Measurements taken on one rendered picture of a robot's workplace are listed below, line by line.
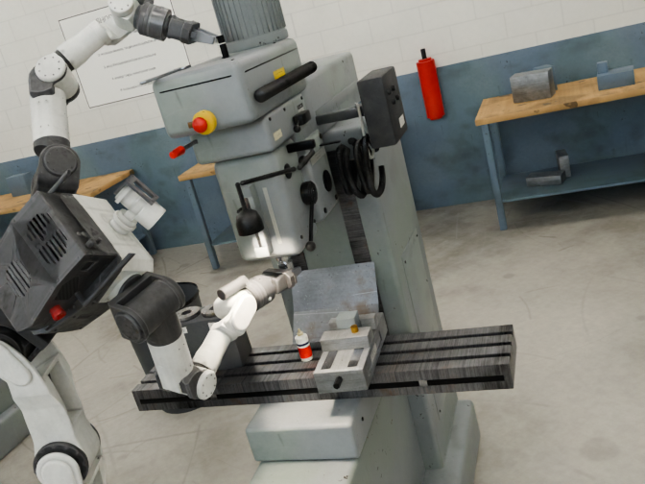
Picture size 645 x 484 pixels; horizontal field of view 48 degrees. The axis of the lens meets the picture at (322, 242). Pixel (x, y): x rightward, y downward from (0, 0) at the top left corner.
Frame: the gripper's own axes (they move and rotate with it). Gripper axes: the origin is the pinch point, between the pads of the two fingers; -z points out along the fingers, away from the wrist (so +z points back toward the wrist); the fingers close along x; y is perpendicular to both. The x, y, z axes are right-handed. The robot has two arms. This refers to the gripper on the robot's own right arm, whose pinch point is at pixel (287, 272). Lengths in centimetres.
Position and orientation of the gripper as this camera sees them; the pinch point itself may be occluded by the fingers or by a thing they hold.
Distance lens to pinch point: 221.6
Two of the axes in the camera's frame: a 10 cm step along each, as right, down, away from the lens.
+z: -6.0, 3.9, -7.0
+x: -7.6, -0.2, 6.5
